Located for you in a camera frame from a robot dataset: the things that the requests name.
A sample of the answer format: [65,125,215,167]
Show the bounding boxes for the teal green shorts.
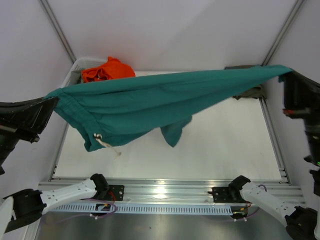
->
[48,65,291,152]

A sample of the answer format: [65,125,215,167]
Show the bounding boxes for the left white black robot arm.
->
[0,97,110,236]

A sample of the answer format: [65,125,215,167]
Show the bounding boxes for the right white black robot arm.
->
[228,71,320,240]

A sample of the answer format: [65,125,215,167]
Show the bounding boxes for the olive green folded shorts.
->
[224,65,267,101]

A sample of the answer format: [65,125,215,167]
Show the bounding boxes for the orange shorts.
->
[81,56,136,83]

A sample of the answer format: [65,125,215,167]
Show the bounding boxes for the white plastic basket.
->
[61,57,108,88]

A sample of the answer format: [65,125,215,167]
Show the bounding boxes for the right aluminium corner post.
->
[261,0,307,66]

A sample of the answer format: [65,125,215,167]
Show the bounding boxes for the aluminium corner post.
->
[38,0,77,64]
[261,0,307,66]

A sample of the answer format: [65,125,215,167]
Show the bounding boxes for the left aluminium corner post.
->
[38,0,77,64]

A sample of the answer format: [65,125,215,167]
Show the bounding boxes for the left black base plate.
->
[102,184,125,202]

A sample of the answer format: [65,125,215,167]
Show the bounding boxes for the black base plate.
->
[207,186,243,203]
[102,184,125,202]

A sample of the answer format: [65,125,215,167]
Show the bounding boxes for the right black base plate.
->
[207,186,243,203]

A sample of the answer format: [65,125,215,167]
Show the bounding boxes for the white slotted cable duct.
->
[52,202,233,216]

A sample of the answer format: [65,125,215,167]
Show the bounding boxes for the aluminium table edge rail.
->
[34,178,305,206]

